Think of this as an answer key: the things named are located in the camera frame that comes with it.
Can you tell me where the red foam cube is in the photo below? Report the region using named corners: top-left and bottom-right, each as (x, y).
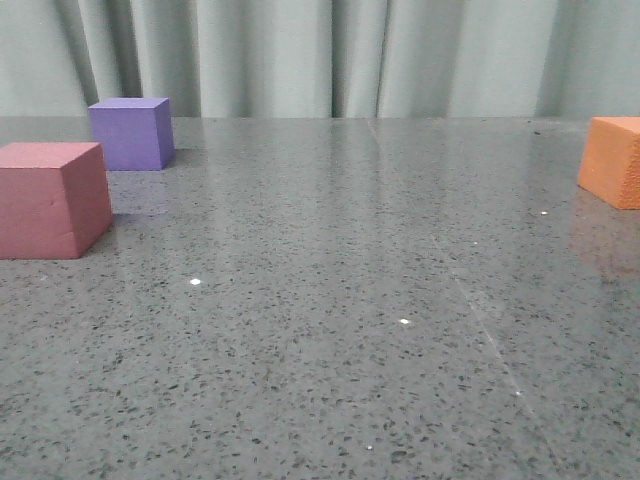
top-left (1, 142), bottom-right (113, 259)

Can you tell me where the orange foam cube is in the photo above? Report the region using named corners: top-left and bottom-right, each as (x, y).
top-left (577, 116), bottom-right (640, 210)

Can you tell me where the grey-green curtain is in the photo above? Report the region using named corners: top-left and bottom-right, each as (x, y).
top-left (1, 1), bottom-right (639, 118)

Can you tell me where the purple foam cube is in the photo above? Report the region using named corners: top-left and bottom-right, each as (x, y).
top-left (88, 97), bottom-right (175, 171)

